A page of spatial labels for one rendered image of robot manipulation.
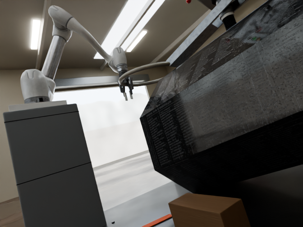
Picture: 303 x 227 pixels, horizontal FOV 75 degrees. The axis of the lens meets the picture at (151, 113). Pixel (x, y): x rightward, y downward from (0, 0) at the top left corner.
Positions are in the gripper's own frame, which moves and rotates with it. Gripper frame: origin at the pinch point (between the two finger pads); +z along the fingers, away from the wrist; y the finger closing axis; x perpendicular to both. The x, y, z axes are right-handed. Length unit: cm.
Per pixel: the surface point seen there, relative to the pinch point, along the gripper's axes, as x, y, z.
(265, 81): -63, 90, 24
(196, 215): -66, 57, 65
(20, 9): 136, -303, -291
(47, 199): -67, -24, 55
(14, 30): 163, -376, -285
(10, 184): 194, -570, 94
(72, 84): 390, -454, -191
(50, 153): -61, -23, 31
